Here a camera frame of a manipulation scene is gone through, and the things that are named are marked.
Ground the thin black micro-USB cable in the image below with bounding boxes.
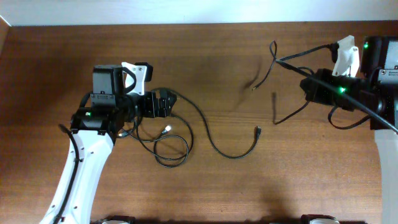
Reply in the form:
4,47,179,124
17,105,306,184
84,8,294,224
251,40,312,125

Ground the black silver-plug USB cable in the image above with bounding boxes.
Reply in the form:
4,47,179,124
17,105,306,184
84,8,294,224
152,87,262,160

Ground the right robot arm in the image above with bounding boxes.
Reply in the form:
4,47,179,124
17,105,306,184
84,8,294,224
300,35,397,223

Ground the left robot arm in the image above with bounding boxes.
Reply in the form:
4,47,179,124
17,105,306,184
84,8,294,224
41,62,176,223

